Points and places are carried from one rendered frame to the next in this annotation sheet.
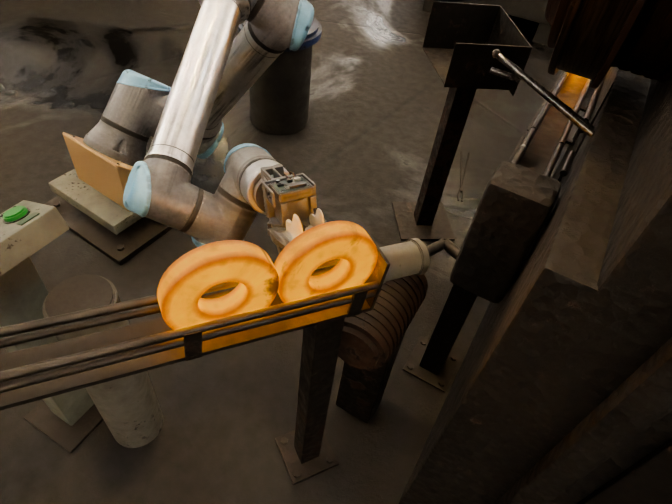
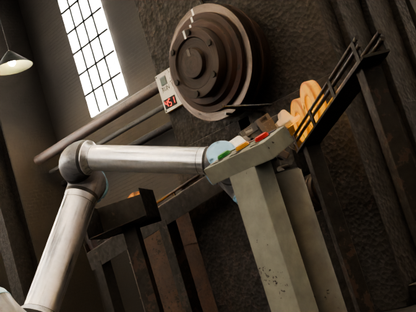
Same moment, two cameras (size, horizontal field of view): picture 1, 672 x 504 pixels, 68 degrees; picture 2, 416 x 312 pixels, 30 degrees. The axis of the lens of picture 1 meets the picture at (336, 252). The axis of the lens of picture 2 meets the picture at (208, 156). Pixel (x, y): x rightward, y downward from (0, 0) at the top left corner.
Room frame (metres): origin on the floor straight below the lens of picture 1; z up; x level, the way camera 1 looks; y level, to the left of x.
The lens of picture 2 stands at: (-0.12, 2.55, 0.30)
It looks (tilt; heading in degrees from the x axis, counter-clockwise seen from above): 8 degrees up; 291
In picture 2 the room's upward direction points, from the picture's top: 17 degrees counter-clockwise
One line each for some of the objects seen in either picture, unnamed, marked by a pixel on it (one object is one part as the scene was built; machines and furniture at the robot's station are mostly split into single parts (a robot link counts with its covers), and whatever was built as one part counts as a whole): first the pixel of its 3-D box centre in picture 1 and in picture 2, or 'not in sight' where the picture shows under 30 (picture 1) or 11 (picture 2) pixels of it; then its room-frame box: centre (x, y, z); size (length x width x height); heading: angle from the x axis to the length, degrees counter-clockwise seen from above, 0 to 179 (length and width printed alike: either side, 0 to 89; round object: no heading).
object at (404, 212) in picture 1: (446, 135); (140, 282); (1.40, -0.30, 0.36); 0.26 x 0.20 x 0.72; 11
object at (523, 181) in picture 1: (502, 237); (290, 145); (0.61, -0.27, 0.68); 0.11 x 0.08 x 0.24; 66
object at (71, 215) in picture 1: (125, 197); not in sight; (1.25, 0.75, 0.04); 0.40 x 0.40 x 0.08; 61
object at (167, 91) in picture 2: not in sight; (179, 84); (1.10, -0.59, 1.15); 0.26 x 0.02 x 0.18; 156
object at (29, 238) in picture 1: (37, 338); (276, 252); (0.51, 0.59, 0.31); 0.24 x 0.16 x 0.62; 156
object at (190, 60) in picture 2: not in sight; (196, 62); (0.87, -0.27, 1.11); 0.28 x 0.06 x 0.28; 156
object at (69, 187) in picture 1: (122, 183); not in sight; (1.25, 0.75, 0.10); 0.32 x 0.32 x 0.04; 61
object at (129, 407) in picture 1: (114, 372); (308, 261); (0.49, 0.43, 0.26); 0.12 x 0.12 x 0.52
